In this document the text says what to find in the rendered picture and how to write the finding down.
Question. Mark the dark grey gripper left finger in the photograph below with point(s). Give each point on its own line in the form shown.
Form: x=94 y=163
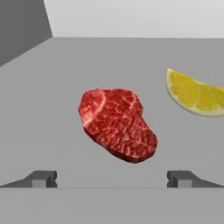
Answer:
x=40 y=176

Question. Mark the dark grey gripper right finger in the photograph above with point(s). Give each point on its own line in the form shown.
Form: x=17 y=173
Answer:
x=182 y=176

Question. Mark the yellow lemon wedge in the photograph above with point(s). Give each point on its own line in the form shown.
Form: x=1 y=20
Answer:
x=192 y=94

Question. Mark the red marbled raw steak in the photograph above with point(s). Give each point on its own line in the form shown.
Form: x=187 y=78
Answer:
x=116 y=124

